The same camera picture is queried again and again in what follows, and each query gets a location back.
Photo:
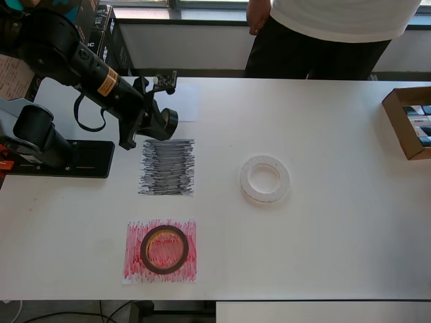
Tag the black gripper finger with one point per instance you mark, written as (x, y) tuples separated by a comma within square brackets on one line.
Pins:
[(128, 134), (158, 133)]

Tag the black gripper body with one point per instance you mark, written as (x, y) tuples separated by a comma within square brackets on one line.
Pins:
[(143, 104)]

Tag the black electrical tape roll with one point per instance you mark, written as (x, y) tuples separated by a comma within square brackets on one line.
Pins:
[(171, 119)]

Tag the red double-sided tape roll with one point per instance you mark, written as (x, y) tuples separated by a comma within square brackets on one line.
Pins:
[(143, 250)]

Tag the large white tape roll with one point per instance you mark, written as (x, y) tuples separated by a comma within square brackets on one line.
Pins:
[(262, 198)]

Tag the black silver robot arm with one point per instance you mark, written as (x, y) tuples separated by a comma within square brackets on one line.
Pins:
[(50, 43)]

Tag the person right hand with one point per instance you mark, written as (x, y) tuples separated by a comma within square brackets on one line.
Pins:
[(258, 17)]

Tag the black scribbled paper sheet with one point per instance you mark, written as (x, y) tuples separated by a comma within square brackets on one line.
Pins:
[(168, 168)]

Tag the blank white paper sheet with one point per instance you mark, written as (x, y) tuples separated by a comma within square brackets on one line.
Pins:
[(188, 101)]

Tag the large black carton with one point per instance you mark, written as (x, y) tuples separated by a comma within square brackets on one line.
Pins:
[(116, 50)]

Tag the black box white lettering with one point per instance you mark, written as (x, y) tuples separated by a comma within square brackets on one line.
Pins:
[(97, 30)]

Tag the teal and dark box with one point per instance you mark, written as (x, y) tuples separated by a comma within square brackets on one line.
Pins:
[(72, 11)]

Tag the orange clamp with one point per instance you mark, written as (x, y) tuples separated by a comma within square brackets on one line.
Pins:
[(6, 165)]

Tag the large GX760A cardboard box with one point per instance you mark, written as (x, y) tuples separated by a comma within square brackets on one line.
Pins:
[(10, 77)]

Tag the red scribbled paper sheet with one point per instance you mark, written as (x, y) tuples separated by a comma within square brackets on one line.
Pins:
[(134, 269)]

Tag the person in black shorts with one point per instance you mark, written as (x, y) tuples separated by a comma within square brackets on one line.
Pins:
[(336, 20)]

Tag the open cardboard tray box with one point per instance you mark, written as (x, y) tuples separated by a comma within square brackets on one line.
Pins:
[(397, 128)]

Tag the small white printed box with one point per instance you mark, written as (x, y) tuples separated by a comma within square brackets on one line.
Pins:
[(419, 121)]

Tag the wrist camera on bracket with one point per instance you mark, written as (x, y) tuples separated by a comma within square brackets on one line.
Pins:
[(165, 80)]

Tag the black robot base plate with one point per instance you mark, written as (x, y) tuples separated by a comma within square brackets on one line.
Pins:
[(94, 158)]

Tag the dark table leg frame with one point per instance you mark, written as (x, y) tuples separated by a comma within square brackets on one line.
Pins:
[(141, 313)]

